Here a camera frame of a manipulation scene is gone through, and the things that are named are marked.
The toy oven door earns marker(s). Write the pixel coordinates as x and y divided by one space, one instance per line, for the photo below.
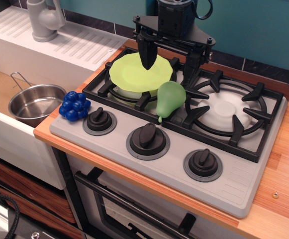
171 213

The wooden drawer front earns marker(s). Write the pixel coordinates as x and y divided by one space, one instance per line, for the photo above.
36 190

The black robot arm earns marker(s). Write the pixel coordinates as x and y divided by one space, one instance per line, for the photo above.
177 8

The stainless steel pot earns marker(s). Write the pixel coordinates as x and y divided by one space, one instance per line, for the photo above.
35 103

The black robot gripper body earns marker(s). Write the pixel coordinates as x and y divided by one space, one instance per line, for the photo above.
179 34

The black oven door handle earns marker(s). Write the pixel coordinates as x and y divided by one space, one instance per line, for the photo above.
102 192

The black right burner grate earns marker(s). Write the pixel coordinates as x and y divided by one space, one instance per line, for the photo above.
228 114

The black right stove knob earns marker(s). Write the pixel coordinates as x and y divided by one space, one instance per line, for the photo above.
203 165

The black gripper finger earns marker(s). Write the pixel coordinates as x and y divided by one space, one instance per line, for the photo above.
147 49
194 59

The black middle stove knob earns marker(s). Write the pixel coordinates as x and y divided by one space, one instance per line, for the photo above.
148 142

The grey toy stove top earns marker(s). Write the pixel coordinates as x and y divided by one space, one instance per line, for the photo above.
233 192

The grey toy faucet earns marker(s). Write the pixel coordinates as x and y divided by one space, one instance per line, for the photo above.
45 22

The light green plastic plate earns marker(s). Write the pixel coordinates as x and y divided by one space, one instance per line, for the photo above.
128 73

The black stove knob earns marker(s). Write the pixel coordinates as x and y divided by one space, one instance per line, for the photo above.
203 165
99 122
148 142

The black left stove knob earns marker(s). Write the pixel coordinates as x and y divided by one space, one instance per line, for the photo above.
99 122

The blue toy blueberry cluster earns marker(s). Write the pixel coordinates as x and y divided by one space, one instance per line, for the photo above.
75 106

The white toy sink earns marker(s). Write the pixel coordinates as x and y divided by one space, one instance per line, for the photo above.
66 61

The green toy pear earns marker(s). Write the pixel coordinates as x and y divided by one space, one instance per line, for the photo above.
170 96

